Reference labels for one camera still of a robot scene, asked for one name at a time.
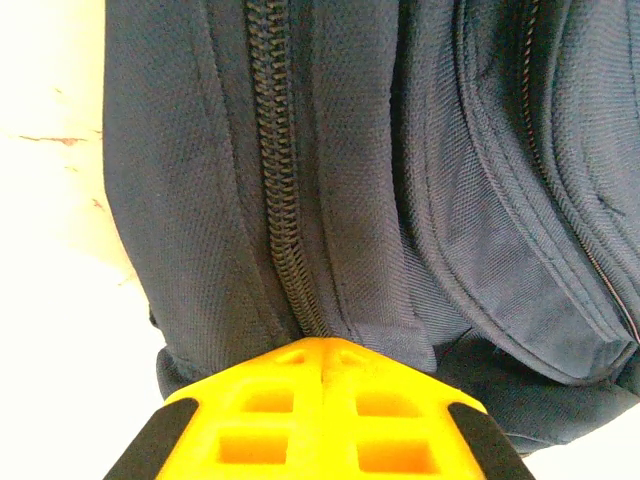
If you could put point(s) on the navy blue backpack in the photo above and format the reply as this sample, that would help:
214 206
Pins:
375 175

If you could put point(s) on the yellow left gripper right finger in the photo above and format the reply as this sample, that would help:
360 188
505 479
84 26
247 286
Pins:
400 425

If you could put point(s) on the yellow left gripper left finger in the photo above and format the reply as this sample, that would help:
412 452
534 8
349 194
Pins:
260 425

